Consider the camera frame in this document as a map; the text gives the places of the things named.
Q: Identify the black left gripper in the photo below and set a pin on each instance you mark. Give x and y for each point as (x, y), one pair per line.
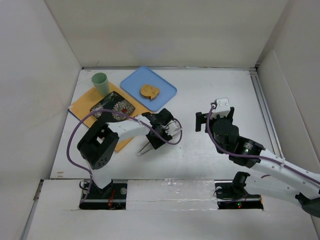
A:
(155, 141)

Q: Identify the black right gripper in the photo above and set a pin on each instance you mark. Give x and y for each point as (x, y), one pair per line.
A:
(200, 120)

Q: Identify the metal tongs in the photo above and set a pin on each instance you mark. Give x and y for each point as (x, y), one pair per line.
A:
(151, 137)

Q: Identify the toasted bread slice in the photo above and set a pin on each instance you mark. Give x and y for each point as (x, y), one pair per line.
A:
(149, 91)

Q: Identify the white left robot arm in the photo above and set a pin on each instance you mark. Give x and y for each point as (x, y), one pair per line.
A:
(98, 145)

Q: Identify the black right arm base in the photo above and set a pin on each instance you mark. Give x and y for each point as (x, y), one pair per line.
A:
(231, 194)

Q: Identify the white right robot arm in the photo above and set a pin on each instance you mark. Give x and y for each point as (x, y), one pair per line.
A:
(281, 179)

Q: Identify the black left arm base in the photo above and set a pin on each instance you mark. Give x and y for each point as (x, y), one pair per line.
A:
(113, 197)

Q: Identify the black floral square plate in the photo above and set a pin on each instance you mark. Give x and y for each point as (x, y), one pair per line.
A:
(113, 101)

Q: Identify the blue plastic tray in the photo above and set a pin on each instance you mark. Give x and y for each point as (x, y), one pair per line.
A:
(145, 76)

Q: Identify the green plastic cup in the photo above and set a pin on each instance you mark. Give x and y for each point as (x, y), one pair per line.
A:
(100, 82)

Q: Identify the orange placemat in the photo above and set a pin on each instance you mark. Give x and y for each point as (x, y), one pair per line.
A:
(82, 107)

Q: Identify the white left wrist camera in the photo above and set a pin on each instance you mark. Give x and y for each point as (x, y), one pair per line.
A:
(173, 128)

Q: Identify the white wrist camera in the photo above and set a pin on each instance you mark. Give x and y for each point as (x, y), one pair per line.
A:
(173, 128)
(222, 105)

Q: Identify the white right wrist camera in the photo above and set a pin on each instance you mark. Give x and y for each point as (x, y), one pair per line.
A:
(222, 105)

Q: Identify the aluminium frame rail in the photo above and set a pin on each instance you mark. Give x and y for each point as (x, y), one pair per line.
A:
(275, 143)

